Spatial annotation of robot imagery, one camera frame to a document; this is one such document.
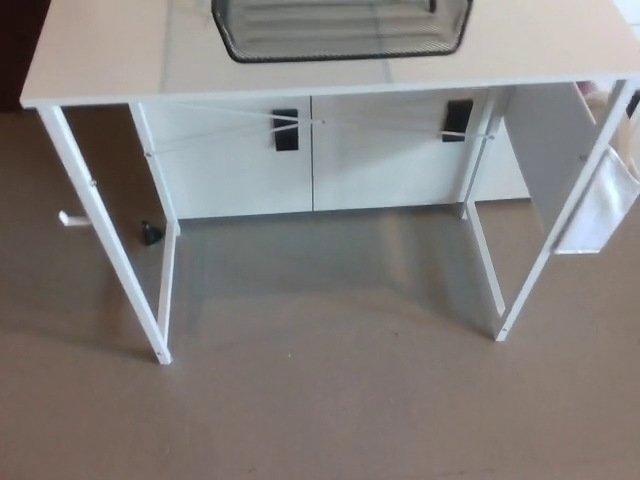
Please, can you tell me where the black cabinet handle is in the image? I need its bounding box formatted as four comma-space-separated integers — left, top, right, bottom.
271, 108, 301, 151
442, 99, 474, 144

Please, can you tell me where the white metal-frame table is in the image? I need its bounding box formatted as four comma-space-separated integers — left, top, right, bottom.
19, 0, 640, 366

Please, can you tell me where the white low cabinet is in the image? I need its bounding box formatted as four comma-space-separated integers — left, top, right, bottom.
134, 84, 601, 221

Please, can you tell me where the small black floor stopper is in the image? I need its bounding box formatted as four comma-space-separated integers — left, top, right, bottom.
138, 218, 162, 247

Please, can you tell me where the short white bar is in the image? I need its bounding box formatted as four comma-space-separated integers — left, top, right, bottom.
58, 210, 91, 232

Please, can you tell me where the black mesh tray layer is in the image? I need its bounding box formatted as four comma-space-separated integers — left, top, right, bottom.
210, 0, 474, 65

